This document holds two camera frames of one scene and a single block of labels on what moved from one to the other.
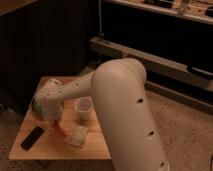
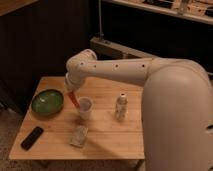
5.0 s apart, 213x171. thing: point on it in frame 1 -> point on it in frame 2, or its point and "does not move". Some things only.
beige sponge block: (79, 135) does not move
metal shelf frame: (156, 64) does not move
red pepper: (59, 129) -> (74, 99)
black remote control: (31, 138) does not move
